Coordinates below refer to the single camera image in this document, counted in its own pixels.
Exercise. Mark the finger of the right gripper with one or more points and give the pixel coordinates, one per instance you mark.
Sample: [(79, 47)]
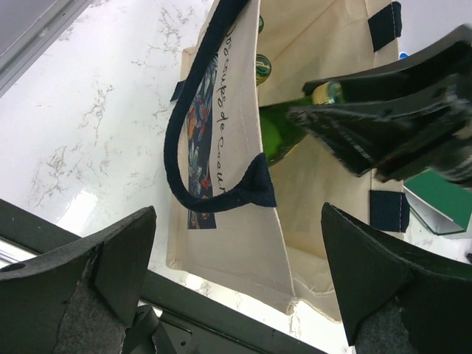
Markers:
[(360, 136), (450, 54)]

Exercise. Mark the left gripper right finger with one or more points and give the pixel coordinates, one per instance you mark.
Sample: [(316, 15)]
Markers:
[(395, 297)]

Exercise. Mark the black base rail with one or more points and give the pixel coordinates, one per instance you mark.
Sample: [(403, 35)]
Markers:
[(169, 318)]

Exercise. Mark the blue cap water bottle front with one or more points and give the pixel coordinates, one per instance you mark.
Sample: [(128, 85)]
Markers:
[(403, 56)]

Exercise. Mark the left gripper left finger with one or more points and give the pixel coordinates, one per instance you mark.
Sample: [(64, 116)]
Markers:
[(81, 297)]

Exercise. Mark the beige canvas tote bag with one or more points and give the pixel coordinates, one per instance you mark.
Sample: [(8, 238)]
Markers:
[(274, 254)]

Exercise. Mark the green binder folder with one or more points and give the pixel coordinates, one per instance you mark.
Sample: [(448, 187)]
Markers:
[(443, 208)]

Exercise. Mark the green glass bottle yellow cap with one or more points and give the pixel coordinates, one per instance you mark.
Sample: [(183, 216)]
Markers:
[(261, 24)]

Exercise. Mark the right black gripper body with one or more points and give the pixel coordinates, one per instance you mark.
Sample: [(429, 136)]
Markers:
[(441, 140)]

